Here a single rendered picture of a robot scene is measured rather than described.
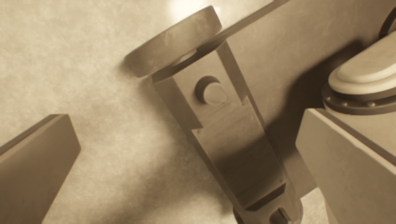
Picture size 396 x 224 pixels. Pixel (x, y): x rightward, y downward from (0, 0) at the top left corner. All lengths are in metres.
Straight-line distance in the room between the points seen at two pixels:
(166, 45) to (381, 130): 0.32
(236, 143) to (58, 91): 0.43
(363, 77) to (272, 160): 0.23
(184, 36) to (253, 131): 0.22
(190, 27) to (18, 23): 0.39
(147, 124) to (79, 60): 0.22
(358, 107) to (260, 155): 0.20
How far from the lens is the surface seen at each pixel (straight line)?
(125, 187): 0.67
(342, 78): 0.40
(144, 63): 0.36
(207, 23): 0.36
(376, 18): 0.60
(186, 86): 0.33
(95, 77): 0.55
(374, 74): 0.38
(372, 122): 0.37
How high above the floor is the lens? 0.53
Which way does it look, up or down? 68 degrees down
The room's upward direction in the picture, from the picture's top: 143 degrees clockwise
